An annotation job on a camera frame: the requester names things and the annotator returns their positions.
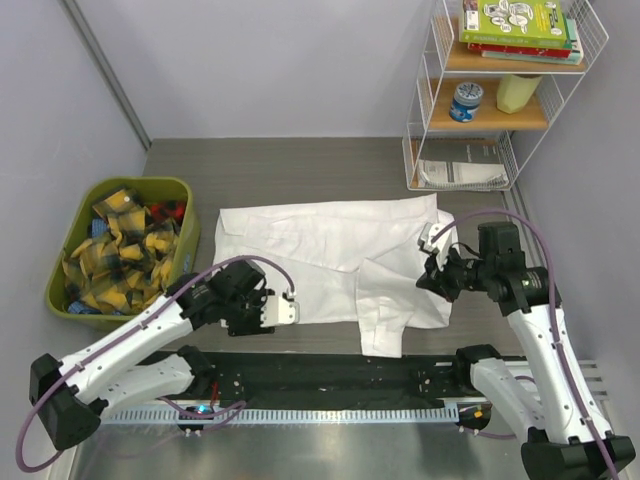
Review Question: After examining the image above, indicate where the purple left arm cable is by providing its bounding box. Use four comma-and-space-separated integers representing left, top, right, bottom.
14, 255, 297, 474

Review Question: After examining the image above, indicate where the white slotted cable duct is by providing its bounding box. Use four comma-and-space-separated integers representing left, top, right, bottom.
102, 403, 459, 426

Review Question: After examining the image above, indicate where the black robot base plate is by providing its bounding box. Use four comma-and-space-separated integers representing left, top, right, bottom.
134, 351, 512, 410

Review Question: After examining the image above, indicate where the olive green plastic bin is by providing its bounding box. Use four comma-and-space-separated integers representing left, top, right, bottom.
45, 177, 201, 330

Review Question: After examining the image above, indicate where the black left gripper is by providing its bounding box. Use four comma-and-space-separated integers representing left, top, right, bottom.
224, 288, 275, 336

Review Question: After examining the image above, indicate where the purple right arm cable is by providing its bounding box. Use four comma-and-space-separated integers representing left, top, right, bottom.
429, 208, 621, 480

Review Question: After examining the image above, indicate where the white wire shelf rack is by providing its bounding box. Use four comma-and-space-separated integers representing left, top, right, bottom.
402, 1, 609, 191

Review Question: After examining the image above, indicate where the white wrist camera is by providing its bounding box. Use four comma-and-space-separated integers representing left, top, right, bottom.
260, 290, 300, 328
417, 223, 458, 271

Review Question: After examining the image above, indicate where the red middle book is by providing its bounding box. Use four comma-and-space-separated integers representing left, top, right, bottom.
468, 43, 572, 59

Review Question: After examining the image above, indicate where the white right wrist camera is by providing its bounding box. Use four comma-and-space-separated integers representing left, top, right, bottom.
417, 223, 458, 271

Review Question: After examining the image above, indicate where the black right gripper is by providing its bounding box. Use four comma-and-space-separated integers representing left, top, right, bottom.
417, 241, 495, 302

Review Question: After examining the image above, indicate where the red black plaid shirt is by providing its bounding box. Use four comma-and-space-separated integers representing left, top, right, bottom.
146, 200, 187, 225

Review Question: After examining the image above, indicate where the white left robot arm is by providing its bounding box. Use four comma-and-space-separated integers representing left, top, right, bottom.
28, 256, 296, 451

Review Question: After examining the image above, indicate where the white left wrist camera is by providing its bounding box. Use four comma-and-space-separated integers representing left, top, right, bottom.
260, 290, 300, 328

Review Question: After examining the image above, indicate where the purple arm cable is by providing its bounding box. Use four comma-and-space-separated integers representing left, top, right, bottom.
14, 255, 297, 474
429, 208, 621, 480

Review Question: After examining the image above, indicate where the pale yellow faceted cup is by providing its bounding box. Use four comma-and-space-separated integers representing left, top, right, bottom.
496, 74, 542, 114

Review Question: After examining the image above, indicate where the green top book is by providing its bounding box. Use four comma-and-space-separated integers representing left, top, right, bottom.
458, 0, 569, 49

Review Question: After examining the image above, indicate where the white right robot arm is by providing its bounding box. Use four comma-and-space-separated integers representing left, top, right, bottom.
416, 222, 636, 479

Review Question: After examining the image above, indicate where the yellow plaid flannel shirt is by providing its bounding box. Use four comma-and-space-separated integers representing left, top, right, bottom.
62, 187, 182, 316

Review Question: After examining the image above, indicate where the blue white round tin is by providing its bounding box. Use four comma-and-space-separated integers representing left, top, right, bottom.
449, 82, 484, 123

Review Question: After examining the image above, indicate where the grey setup guide booklet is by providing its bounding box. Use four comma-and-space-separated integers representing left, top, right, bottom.
417, 140, 508, 189

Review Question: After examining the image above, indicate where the aluminium rail frame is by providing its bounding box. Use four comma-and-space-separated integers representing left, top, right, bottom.
60, 359, 612, 407

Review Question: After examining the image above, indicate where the white long sleeve shirt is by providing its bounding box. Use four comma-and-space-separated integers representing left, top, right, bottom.
214, 194, 453, 358

